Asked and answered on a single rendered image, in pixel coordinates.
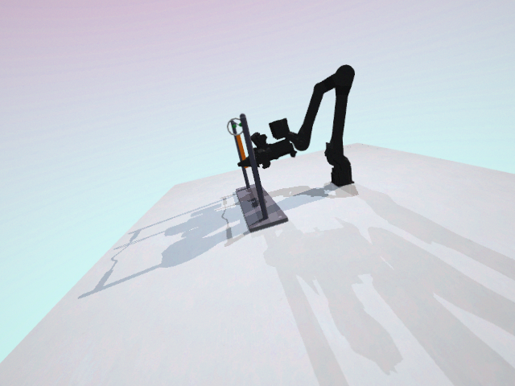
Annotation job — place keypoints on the orange handle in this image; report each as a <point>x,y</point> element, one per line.
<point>238,139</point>

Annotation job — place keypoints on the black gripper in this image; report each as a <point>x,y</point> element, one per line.
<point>263,156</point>

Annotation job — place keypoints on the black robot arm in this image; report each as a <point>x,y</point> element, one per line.
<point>342,170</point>

